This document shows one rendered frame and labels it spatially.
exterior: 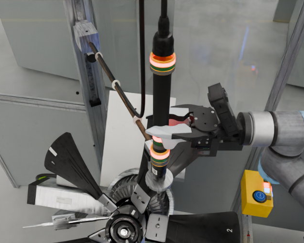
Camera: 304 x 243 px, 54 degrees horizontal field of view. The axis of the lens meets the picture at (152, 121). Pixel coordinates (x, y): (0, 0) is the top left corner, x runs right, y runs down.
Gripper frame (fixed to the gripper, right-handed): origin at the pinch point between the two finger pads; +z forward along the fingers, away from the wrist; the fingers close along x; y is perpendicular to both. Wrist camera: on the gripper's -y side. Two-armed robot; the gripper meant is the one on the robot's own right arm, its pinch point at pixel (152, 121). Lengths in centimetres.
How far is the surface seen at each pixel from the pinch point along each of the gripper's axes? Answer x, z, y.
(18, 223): 60, 100, 165
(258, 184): 23, -42, 58
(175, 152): 12.7, -7.0, 25.1
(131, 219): -1.3, 6.0, 39.6
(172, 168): 8.9, -6.1, 28.0
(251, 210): 15, -39, 64
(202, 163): 66, -30, 100
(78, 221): 6, 26, 55
